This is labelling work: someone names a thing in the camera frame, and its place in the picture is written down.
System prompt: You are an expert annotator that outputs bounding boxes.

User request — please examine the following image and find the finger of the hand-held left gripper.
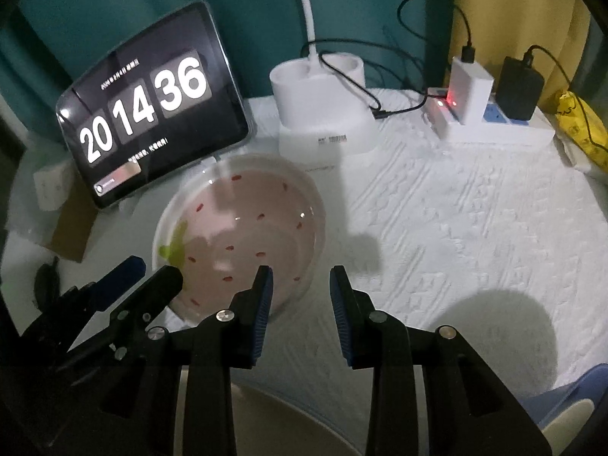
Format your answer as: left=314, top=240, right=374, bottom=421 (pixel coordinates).
left=21, top=255, right=146, bottom=343
left=57, top=265, right=185, bottom=366

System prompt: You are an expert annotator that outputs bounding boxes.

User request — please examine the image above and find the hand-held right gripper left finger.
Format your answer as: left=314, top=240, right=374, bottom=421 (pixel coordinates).
left=81, top=266, right=275, bottom=456

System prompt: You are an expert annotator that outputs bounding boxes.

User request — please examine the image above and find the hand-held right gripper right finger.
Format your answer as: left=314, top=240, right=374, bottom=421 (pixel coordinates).
left=329, top=266, right=554, bottom=456

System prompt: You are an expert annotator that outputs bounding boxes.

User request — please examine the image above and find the white strawberry-print bowl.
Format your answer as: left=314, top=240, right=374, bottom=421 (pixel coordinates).
left=152, top=153, right=328, bottom=326

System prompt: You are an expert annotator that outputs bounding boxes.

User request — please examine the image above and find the large blue bowl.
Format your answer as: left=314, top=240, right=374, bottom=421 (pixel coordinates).
left=522, top=363, right=608, bottom=456

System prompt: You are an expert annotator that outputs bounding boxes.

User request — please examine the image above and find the cream bowl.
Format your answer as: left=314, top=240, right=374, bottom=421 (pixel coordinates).
left=541, top=398, right=597, bottom=456

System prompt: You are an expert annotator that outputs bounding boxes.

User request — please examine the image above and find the brown cardboard box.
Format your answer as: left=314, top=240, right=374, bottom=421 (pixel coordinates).
left=45, top=178, right=99, bottom=263

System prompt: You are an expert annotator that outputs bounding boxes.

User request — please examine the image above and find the small white box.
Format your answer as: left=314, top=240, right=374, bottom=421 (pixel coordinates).
left=33, top=161, right=77, bottom=212

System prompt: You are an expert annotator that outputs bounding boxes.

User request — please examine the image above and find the tablet showing flip clock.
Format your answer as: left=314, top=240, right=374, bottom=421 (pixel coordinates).
left=55, top=1, right=251, bottom=210

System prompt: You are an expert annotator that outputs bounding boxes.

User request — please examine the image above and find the white desk lamp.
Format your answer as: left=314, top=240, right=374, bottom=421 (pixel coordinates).
left=269, top=0, right=379, bottom=158

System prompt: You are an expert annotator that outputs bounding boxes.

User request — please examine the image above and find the white power strip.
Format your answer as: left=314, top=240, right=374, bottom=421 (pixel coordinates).
left=425, top=86, right=556, bottom=146

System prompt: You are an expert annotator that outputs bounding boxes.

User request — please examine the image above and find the white charger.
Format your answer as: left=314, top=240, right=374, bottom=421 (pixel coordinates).
left=449, top=56, right=495, bottom=125

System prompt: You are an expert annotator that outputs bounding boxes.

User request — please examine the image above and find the teal curtain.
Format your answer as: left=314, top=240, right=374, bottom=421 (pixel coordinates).
left=0, top=0, right=458, bottom=153

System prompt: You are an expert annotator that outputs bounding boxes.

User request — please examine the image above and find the white packet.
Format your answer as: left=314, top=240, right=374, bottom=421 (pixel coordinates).
left=560, top=138, right=608, bottom=182

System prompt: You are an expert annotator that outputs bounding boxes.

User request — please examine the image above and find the black charger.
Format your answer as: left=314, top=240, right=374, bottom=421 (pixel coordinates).
left=496, top=56, right=545, bottom=122

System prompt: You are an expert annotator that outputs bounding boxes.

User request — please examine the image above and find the yellow packet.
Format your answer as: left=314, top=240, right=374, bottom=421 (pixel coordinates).
left=556, top=90, right=608, bottom=174

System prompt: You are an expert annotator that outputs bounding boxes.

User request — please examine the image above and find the yellow curtain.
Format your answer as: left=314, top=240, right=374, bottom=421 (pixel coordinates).
left=446, top=0, right=595, bottom=105

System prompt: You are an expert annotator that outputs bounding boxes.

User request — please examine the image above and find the black lamp cable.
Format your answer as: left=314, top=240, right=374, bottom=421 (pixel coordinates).
left=300, top=40, right=429, bottom=120

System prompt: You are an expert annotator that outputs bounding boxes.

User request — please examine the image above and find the black charger cable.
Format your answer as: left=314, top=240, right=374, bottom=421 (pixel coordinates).
left=398, top=0, right=477, bottom=65
left=522, top=45, right=608, bottom=153

